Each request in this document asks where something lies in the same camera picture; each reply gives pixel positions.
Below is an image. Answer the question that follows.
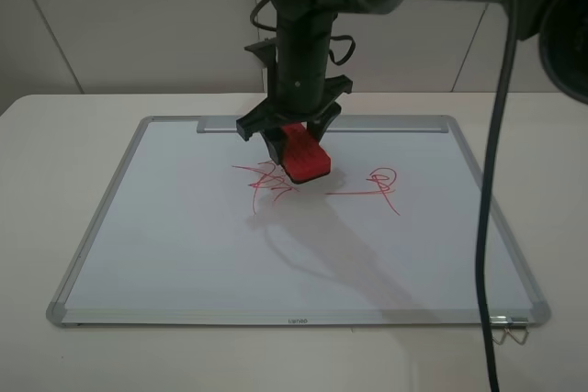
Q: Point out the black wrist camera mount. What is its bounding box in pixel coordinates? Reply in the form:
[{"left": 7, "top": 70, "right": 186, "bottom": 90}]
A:
[{"left": 244, "top": 39, "right": 277, "bottom": 69}]

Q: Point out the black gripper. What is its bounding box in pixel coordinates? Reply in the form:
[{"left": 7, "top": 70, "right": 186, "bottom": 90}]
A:
[{"left": 236, "top": 75, "right": 353, "bottom": 165}]

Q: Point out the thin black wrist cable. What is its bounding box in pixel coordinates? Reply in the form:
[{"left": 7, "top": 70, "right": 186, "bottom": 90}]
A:
[{"left": 250, "top": 0, "right": 357, "bottom": 66}]

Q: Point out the metal binder clip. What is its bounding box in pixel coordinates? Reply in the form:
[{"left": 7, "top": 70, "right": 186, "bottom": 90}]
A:
[{"left": 490, "top": 316, "right": 529, "bottom": 346}]

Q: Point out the white whiteboard with grey frame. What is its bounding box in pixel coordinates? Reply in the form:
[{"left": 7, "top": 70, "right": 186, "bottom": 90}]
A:
[{"left": 45, "top": 114, "right": 552, "bottom": 330}]

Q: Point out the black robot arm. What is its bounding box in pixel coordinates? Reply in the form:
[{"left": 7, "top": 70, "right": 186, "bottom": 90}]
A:
[{"left": 236, "top": 0, "right": 587, "bottom": 161}]

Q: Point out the thick black cable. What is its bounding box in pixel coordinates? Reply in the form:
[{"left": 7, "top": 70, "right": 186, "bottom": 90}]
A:
[{"left": 476, "top": 0, "right": 520, "bottom": 392}]

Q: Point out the red whiteboard eraser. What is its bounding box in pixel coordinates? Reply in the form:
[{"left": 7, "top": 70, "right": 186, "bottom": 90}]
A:
[{"left": 279, "top": 123, "right": 332, "bottom": 185}]

